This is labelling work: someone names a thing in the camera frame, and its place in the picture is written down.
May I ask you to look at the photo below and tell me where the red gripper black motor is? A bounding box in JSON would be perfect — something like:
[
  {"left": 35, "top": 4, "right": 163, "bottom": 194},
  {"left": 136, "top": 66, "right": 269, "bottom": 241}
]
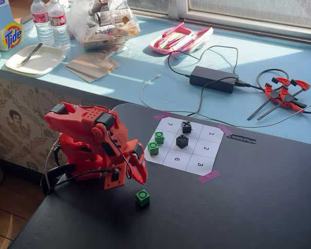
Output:
[{"left": 124, "top": 139, "right": 148, "bottom": 185}]

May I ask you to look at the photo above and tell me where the black cube with X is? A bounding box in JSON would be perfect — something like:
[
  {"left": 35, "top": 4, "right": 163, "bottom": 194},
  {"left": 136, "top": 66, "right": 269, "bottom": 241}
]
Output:
[
  {"left": 176, "top": 134, "right": 189, "bottom": 149},
  {"left": 181, "top": 120, "right": 193, "bottom": 134}
]

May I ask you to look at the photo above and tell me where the white numbered grid paper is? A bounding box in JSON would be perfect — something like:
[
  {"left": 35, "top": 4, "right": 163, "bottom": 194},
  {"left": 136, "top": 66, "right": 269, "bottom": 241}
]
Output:
[{"left": 144, "top": 116, "right": 224, "bottom": 175}]

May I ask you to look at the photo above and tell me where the black table clamp at base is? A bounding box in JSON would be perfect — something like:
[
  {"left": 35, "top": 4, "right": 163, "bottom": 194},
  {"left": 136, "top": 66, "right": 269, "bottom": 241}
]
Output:
[{"left": 39, "top": 163, "right": 76, "bottom": 197}]

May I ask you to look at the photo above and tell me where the brown paper napkin stack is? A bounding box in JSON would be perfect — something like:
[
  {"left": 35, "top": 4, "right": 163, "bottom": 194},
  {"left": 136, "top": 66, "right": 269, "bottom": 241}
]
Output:
[{"left": 63, "top": 51, "right": 120, "bottom": 84}]

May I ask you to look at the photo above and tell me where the black power adapter brick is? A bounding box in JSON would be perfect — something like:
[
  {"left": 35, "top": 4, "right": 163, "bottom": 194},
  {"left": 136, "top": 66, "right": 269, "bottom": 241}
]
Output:
[{"left": 189, "top": 65, "right": 239, "bottom": 94}]

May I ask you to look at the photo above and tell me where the patterned cabinet front panel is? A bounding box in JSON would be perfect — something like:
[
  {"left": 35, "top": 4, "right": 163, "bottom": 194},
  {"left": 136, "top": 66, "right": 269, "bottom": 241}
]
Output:
[{"left": 0, "top": 75, "right": 115, "bottom": 172}]

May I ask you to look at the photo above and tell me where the pink tray of pens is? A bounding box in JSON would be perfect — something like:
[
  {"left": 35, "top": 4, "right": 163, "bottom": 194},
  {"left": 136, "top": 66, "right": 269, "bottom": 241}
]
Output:
[{"left": 148, "top": 22, "right": 214, "bottom": 59}]

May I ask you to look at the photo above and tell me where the white square plate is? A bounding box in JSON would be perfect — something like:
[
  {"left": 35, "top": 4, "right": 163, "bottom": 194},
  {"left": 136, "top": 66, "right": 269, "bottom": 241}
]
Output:
[{"left": 5, "top": 44, "right": 66, "bottom": 76}]

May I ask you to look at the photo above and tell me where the clear plastic bag of food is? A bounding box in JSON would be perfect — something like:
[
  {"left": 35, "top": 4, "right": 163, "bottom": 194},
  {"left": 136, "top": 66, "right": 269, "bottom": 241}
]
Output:
[{"left": 66, "top": 0, "right": 142, "bottom": 57}]

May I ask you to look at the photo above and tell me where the orange black bar clamp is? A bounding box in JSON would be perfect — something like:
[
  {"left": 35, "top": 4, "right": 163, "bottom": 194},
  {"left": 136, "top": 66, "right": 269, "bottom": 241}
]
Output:
[
  {"left": 247, "top": 77, "right": 291, "bottom": 121},
  {"left": 256, "top": 78, "right": 310, "bottom": 121}
]

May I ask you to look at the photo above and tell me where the silver butter knife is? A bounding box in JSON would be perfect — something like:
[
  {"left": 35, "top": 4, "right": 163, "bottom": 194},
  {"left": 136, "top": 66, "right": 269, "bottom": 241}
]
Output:
[{"left": 16, "top": 43, "right": 43, "bottom": 69}]

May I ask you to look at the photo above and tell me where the clear water bottle red label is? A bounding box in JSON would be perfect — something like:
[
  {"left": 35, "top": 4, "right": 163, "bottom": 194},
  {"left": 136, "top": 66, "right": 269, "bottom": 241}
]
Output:
[
  {"left": 47, "top": 0, "right": 72, "bottom": 51},
  {"left": 30, "top": 0, "right": 55, "bottom": 47}
]

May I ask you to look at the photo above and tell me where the Tide detergent cardboard box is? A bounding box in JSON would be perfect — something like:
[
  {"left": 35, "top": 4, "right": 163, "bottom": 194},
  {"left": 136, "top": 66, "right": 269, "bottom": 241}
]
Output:
[{"left": 0, "top": 0, "right": 38, "bottom": 52}]

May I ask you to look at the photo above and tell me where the red wrist camera mount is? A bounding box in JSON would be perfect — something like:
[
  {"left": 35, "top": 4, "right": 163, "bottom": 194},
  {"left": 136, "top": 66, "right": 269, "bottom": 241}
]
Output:
[{"left": 103, "top": 160, "right": 126, "bottom": 190}]

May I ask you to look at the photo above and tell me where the black camera cable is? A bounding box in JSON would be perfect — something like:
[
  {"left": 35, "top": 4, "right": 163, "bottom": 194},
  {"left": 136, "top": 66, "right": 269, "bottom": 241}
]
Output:
[{"left": 45, "top": 168, "right": 119, "bottom": 196}]

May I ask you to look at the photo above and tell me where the white cable with connector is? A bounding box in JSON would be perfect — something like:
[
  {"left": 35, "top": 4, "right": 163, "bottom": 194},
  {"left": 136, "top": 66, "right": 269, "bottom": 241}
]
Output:
[{"left": 140, "top": 73, "right": 162, "bottom": 108}]

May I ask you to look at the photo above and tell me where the white base cable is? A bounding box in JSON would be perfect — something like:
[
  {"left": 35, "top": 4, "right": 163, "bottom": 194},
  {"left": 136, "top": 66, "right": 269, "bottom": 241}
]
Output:
[{"left": 45, "top": 139, "right": 61, "bottom": 188}]

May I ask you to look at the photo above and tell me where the black cable to robot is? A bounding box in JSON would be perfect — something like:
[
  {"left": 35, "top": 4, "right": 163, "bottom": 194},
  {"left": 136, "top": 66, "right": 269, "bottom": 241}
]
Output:
[{"left": 185, "top": 76, "right": 239, "bottom": 117}]

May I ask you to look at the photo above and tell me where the black adapter output cable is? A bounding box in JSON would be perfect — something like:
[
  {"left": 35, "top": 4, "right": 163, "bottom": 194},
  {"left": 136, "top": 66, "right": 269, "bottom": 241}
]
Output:
[{"left": 167, "top": 45, "right": 239, "bottom": 78}]

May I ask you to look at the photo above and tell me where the thin grey cable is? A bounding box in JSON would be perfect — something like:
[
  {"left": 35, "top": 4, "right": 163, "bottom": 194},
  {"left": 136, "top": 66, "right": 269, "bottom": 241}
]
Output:
[{"left": 110, "top": 100, "right": 311, "bottom": 129}]

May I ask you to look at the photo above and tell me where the black mains power cord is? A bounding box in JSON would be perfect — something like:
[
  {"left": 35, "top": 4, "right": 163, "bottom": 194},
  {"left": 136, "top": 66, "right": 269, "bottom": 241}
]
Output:
[{"left": 235, "top": 68, "right": 311, "bottom": 114}]

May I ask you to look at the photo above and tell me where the white window frame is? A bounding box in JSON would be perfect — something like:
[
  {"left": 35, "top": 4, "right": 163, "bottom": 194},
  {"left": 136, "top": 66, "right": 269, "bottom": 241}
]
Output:
[{"left": 126, "top": 0, "right": 311, "bottom": 44}]

